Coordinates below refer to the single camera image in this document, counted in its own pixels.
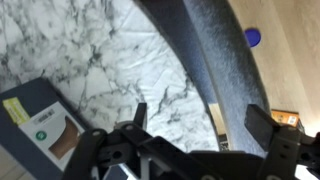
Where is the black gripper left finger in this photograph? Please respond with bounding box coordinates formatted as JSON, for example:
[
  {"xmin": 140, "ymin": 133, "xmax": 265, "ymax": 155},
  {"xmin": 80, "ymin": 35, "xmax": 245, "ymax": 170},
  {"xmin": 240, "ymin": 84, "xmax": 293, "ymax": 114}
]
[{"xmin": 61, "ymin": 102, "xmax": 158, "ymax": 180}]

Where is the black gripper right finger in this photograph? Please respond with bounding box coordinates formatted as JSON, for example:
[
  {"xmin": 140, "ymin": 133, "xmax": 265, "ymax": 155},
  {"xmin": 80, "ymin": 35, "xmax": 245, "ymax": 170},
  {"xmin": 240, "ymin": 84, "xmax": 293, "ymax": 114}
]
[{"xmin": 244, "ymin": 104, "xmax": 320, "ymax": 180}]

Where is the blue-grey fabric chair back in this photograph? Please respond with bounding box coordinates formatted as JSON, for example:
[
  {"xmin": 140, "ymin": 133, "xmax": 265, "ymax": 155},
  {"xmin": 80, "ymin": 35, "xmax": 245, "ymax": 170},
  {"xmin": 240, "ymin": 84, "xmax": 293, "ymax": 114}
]
[{"xmin": 133, "ymin": 0, "xmax": 273, "ymax": 159}]

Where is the round marble dining table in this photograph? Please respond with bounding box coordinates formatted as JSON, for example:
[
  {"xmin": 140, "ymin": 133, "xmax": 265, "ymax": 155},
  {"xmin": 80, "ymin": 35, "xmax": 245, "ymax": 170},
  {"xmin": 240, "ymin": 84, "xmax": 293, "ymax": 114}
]
[{"xmin": 0, "ymin": 0, "xmax": 221, "ymax": 180}]

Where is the navy blue cardboard box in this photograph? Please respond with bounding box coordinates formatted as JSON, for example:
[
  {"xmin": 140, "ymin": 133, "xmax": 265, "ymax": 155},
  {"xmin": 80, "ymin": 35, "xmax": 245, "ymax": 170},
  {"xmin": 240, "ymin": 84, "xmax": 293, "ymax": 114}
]
[{"xmin": 0, "ymin": 77, "xmax": 91, "ymax": 180}]

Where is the blue round disc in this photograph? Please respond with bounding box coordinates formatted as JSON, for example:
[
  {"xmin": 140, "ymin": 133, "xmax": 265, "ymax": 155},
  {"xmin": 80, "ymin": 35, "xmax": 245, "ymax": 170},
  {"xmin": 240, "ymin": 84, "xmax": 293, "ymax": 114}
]
[{"xmin": 244, "ymin": 27, "xmax": 262, "ymax": 48}]

